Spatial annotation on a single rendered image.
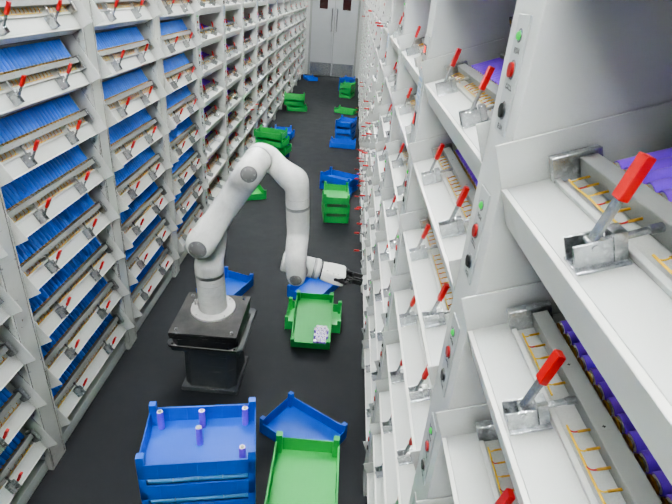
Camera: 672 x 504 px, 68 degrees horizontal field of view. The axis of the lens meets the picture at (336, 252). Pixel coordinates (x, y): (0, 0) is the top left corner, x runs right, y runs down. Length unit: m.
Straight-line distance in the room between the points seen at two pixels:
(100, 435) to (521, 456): 1.97
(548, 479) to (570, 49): 0.40
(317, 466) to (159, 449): 0.48
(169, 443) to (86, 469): 0.70
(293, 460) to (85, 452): 0.91
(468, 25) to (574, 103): 0.70
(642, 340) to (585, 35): 0.32
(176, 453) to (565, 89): 1.31
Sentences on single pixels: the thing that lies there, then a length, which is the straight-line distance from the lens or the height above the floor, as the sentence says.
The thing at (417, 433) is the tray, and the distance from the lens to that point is 1.05.
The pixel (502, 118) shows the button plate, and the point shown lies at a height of 1.53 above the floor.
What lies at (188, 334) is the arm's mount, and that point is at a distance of 2.15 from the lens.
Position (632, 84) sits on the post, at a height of 1.58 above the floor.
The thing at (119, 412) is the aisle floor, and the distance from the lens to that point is 2.40.
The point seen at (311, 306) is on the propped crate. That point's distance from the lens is 2.74.
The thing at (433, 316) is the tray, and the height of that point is 1.11.
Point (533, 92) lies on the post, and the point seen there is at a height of 1.56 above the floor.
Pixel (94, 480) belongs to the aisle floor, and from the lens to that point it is 2.19.
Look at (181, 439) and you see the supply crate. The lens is 1.58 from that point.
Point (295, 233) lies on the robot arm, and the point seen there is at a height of 0.81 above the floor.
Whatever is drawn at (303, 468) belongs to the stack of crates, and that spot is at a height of 0.32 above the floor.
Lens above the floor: 1.64
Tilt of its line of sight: 28 degrees down
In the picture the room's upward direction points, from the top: 5 degrees clockwise
